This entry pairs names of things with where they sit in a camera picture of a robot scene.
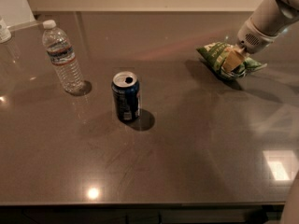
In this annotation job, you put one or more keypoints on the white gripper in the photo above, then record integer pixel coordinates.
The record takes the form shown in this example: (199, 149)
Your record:
(253, 40)

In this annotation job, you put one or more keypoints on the clear plastic water bottle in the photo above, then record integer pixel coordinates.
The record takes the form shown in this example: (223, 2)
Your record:
(62, 57)

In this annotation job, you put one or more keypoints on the green jalapeno chip bag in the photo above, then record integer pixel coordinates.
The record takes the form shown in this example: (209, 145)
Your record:
(215, 54)

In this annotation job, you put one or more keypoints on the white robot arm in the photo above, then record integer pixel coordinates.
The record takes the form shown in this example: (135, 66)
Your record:
(283, 12)

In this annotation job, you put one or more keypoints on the white container at left edge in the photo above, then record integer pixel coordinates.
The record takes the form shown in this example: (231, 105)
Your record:
(5, 34)

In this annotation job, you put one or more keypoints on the blue pepsi can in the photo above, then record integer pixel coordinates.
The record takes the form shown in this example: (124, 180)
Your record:
(125, 88)

